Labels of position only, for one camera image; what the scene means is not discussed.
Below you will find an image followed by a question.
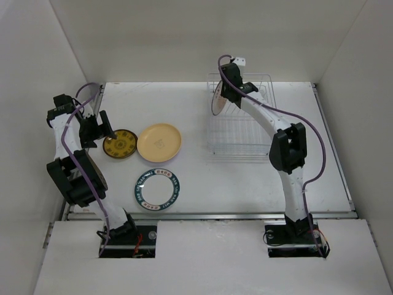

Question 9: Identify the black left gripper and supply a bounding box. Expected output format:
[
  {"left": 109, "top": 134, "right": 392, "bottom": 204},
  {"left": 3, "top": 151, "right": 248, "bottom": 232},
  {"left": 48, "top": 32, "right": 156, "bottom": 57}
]
[{"left": 79, "top": 111, "right": 115, "bottom": 148}]

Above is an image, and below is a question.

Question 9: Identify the yellow patterned plate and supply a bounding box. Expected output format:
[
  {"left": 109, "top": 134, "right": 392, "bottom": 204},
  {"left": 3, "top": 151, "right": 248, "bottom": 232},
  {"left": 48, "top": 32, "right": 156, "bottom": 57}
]
[{"left": 103, "top": 129, "right": 138, "bottom": 159}]

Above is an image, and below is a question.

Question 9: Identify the beige deep plate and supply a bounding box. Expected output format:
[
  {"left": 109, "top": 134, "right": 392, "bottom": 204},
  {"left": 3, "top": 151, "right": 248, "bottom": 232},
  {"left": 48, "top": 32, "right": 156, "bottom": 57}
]
[{"left": 137, "top": 123, "right": 182, "bottom": 163}]

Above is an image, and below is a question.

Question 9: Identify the lilac plastic plate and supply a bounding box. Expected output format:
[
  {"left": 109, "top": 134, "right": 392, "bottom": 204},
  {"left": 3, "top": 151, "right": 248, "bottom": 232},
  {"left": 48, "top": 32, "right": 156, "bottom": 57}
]
[{"left": 143, "top": 154, "right": 178, "bottom": 164}]

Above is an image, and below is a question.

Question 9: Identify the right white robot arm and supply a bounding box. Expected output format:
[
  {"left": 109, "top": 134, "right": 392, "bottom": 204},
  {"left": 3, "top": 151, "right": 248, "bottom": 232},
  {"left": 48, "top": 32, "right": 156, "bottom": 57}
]
[{"left": 219, "top": 62, "right": 309, "bottom": 242}]

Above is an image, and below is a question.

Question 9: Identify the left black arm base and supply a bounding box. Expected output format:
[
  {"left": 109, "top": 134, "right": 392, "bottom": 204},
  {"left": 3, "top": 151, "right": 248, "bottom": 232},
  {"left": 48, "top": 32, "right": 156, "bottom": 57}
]
[{"left": 97, "top": 221, "right": 158, "bottom": 259}]

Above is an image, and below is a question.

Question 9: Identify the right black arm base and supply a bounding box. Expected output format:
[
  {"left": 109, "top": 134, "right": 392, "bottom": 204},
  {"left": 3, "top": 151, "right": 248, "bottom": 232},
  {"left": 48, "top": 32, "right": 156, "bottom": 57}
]
[{"left": 263, "top": 222, "right": 330, "bottom": 258}]

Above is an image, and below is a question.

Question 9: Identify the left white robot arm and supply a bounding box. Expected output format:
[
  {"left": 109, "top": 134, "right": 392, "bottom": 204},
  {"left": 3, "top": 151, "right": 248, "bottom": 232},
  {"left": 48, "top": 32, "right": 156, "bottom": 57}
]
[{"left": 47, "top": 94, "right": 138, "bottom": 244}]

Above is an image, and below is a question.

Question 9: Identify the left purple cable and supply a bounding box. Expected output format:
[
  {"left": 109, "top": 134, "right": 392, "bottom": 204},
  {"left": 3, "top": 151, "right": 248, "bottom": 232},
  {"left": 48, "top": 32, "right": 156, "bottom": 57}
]
[{"left": 61, "top": 82, "right": 119, "bottom": 258}]

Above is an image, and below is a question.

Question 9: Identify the purple cable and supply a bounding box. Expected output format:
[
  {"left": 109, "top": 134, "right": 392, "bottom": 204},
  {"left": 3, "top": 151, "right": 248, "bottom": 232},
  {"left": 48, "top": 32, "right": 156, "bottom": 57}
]
[
  {"left": 217, "top": 54, "right": 328, "bottom": 258},
  {"left": 61, "top": 82, "right": 119, "bottom": 258}
]

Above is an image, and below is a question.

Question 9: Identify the white wire dish rack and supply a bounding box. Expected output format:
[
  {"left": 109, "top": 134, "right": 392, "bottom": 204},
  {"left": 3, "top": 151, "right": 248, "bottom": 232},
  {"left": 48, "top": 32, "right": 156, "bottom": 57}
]
[{"left": 207, "top": 73, "right": 271, "bottom": 157}]

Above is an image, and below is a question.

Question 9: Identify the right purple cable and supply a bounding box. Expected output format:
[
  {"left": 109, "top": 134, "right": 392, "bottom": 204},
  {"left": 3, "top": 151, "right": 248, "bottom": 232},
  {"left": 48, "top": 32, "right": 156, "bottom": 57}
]
[{"left": 217, "top": 54, "right": 328, "bottom": 258}]

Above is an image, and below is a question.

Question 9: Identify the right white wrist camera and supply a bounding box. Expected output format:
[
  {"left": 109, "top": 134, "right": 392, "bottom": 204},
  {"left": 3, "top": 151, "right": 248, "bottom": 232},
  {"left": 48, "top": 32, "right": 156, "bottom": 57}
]
[{"left": 231, "top": 57, "right": 246, "bottom": 67}]

